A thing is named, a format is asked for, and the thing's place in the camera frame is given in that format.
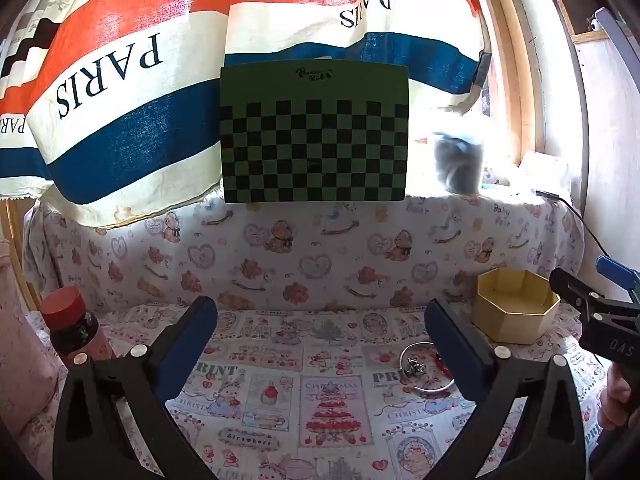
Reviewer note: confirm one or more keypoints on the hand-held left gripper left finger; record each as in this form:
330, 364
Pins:
187, 345

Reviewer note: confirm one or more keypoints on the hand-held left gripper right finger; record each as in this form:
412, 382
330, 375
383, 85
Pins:
450, 350

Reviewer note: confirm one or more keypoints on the person's right hand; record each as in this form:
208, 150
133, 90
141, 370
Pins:
620, 395

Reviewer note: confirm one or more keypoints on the black white checkered cloth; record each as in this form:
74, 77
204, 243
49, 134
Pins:
30, 35

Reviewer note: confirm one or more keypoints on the grey translucent cup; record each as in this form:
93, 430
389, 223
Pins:
457, 162

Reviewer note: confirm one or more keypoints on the pink cloth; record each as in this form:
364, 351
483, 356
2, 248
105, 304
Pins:
25, 335

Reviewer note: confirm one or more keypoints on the wooden window frame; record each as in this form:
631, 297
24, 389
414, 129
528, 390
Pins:
510, 60

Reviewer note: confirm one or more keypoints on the cartoon printed table mat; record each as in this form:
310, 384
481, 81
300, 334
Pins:
330, 410

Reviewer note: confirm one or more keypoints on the beige octagonal box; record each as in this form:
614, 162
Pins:
515, 317

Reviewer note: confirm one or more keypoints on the striped printed cloth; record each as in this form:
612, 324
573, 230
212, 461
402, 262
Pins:
125, 125

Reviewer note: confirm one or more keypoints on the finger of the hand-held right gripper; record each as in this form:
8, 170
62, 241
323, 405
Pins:
612, 270
575, 287

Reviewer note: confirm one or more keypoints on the red capped bottle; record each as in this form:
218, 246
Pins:
65, 310

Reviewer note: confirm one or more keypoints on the grey metal bar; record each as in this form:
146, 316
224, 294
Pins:
617, 40

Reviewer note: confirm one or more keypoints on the green checkered box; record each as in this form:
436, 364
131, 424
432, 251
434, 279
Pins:
315, 130

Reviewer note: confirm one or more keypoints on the bear printed cloth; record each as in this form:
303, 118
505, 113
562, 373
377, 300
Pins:
325, 260

